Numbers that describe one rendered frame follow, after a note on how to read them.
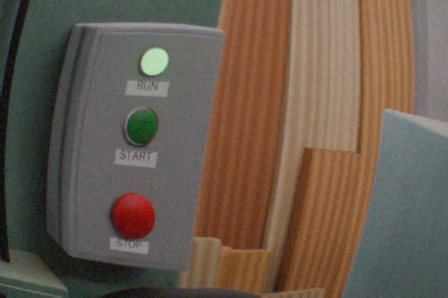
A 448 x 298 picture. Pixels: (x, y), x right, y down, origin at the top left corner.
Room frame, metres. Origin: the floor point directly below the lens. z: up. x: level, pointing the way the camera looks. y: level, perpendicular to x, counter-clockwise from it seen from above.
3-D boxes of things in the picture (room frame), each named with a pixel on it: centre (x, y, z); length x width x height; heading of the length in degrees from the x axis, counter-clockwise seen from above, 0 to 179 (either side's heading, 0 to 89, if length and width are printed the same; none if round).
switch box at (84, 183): (0.64, 0.07, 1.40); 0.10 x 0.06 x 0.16; 121
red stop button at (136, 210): (0.61, 0.05, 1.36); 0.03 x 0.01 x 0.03; 121
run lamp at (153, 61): (0.61, 0.05, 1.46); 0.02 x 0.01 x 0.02; 121
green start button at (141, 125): (0.61, 0.05, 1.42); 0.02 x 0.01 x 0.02; 121
